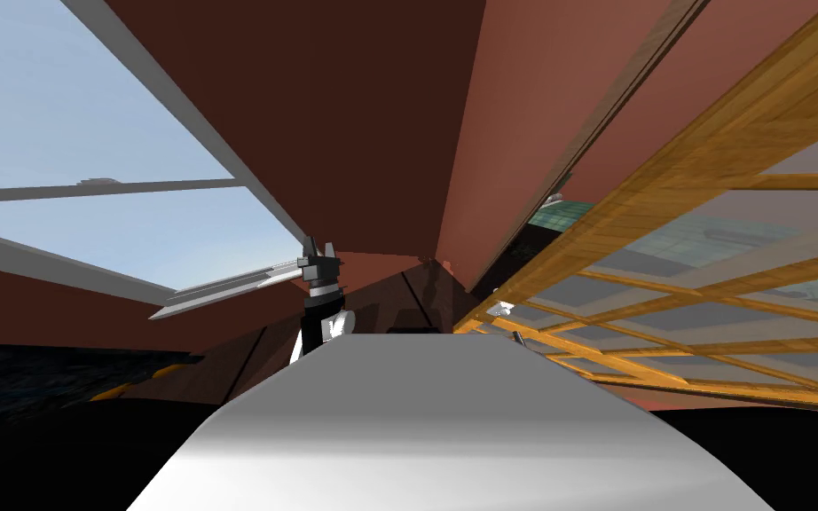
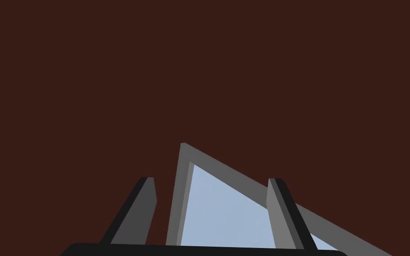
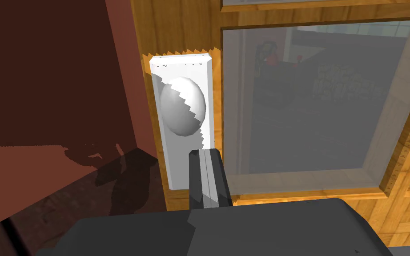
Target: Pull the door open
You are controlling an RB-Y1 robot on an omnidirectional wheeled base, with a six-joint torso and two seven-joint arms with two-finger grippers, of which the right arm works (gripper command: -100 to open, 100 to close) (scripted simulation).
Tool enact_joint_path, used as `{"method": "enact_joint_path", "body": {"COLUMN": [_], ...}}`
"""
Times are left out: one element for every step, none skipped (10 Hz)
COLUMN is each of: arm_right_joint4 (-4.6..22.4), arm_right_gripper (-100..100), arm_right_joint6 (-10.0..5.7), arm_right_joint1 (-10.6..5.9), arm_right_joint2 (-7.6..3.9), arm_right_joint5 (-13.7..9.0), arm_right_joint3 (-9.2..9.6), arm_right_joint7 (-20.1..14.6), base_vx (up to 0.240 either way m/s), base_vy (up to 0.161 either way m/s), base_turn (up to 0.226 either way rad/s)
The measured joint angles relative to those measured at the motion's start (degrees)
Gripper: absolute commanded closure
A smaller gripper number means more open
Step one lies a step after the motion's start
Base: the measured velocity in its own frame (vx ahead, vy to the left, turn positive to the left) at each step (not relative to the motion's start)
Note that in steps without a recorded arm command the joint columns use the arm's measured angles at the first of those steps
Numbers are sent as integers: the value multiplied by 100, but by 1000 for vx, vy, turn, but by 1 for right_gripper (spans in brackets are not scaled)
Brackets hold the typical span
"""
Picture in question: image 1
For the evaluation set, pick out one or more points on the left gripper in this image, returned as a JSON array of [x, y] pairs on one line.
[[321, 272]]

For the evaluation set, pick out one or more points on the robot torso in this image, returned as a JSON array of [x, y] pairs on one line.
[[444, 433]]

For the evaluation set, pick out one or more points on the grey framed window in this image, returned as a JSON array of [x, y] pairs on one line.
[[61, 92]]

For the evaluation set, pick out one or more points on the wooden framed glass door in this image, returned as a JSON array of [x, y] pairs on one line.
[[700, 142]]

